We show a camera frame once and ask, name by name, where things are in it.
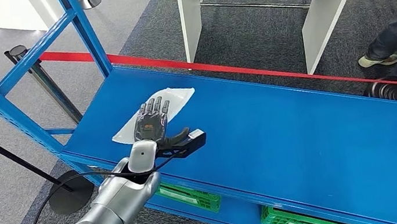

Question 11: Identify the grey stanchion post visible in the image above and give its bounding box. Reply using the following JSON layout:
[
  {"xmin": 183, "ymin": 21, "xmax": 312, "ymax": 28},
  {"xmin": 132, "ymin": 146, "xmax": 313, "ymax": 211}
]
[{"xmin": 2, "ymin": 37, "xmax": 85, "ymax": 133}]

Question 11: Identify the blue metal shelf rack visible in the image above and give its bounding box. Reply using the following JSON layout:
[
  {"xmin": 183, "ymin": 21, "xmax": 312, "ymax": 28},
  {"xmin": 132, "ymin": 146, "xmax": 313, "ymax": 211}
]
[{"xmin": 0, "ymin": 0, "xmax": 397, "ymax": 224}]

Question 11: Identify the red barrier belt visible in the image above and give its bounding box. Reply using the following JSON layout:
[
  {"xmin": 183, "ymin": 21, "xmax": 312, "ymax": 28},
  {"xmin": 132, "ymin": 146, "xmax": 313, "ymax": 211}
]
[{"xmin": 38, "ymin": 2, "xmax": 397, "ymax": 143}]

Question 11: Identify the black stanchion with round base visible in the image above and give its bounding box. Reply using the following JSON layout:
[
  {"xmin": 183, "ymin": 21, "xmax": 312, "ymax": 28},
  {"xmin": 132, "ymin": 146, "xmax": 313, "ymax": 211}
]
[{"xmin": 0, "ymin": 99, "xmax": 99, "ymax": 224}]

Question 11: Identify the green plastic crate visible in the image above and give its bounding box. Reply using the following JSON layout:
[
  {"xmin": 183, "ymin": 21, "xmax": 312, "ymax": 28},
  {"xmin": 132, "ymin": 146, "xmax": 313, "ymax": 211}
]
[
  {"xmin": 153, "ymin": 174, "xmax": 224, "ymax": 222},
  {"xmin": 258, "ymin": 192, "xmax": 361, "ymax": 224}
]

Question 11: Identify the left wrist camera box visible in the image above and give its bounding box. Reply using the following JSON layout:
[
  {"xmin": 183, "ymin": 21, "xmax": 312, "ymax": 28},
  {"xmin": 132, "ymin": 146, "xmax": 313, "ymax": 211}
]
[{"xmin": 152, "ymin": 127, "xmax": 210, "ymax": 163}]

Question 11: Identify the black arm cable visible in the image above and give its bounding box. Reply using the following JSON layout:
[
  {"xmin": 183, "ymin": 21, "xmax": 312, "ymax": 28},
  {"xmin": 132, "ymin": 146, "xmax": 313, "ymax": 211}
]
[{"xmin": 16, "ymin": 150, "xmax": 196, "ymax": 224}]

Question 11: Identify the clear plastic hand cover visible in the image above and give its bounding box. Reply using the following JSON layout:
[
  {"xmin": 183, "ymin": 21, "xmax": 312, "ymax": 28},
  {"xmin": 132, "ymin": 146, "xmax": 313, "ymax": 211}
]
[{"xmin": 128, "ymin": 95, "xmax": 176, "ymax": 144}]

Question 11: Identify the white display plinth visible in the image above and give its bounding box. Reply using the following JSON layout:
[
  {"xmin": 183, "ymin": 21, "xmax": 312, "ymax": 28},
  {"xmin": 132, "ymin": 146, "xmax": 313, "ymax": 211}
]
[{"xmin": 0, "ymin": 0, "xmax": 93, "ymax": 39}]

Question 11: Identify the white plastic car part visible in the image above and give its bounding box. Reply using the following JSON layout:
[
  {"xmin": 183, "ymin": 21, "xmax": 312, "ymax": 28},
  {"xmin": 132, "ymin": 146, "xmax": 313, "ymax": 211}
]
[{"xmin": 106, "ymin": 84, "xmax": 202, "ymax": 148}]

